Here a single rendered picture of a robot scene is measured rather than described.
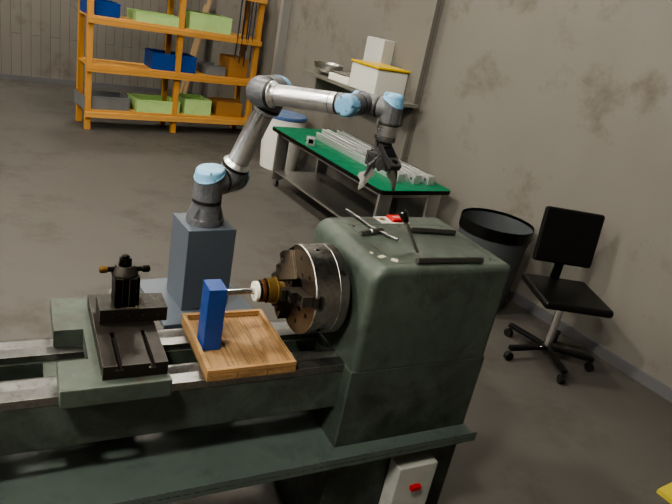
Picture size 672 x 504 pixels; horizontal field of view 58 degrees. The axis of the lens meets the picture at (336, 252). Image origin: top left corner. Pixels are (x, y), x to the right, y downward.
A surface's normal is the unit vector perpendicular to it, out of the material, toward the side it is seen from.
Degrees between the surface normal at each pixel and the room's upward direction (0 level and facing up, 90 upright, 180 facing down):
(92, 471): 0
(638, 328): 90
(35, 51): 90
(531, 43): 90
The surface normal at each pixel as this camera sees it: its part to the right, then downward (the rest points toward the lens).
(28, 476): 0.18, -0.91
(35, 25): 0.52, 0.41
